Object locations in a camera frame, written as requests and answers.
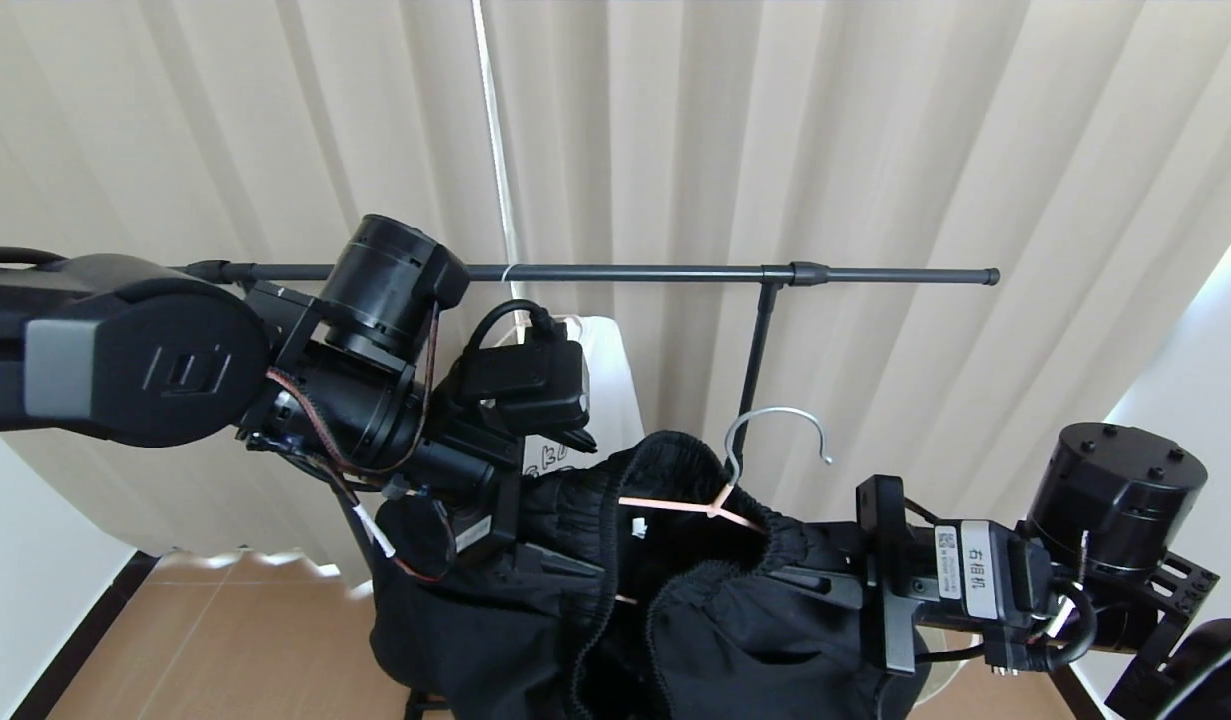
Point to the white laundry basket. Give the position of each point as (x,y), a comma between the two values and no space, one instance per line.
(940,670)

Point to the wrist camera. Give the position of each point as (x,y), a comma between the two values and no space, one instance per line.
(965,570)
(530,385)

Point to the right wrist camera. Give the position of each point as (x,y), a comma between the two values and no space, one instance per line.
(965,570)

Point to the beige curtain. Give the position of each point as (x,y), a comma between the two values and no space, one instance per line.
(825,120)

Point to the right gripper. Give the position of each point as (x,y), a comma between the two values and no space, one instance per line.
(890,560)

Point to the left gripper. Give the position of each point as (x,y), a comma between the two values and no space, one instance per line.
(365,420)

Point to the black garment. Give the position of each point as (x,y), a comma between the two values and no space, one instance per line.
(755,650)

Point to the pink clothes hanger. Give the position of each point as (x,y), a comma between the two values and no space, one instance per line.
(508,273)
(675,508)

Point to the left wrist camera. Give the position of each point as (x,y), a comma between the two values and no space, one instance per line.
(530,385)

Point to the black clothes rack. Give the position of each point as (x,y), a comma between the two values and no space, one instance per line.
(675,272)

